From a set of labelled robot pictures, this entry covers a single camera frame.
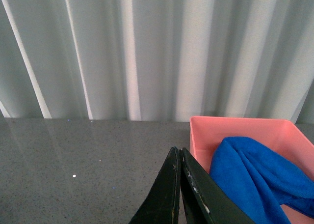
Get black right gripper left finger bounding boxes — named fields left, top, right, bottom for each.
left=130, top=147, right=181, bottom=224

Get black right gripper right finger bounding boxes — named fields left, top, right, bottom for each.
left=180, top=148, right=254, bottom=224

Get blue microfiber cloth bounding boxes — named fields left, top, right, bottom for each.
left=209, top=137, right=314, bottom=224

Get pink plastic bin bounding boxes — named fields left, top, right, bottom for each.
left=189, top=115, right=314, bottom=224

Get white pleated curtain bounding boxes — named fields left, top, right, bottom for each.
left=0, top=0, right=314, bottom=123

